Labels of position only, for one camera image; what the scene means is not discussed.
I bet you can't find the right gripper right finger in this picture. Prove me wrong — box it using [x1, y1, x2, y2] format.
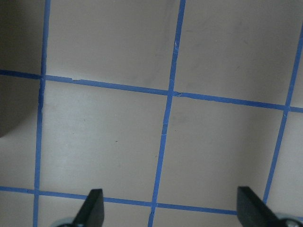
[237, 186, 303, 227]

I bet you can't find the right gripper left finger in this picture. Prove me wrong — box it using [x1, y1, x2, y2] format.
[55, 189, 104, 227]

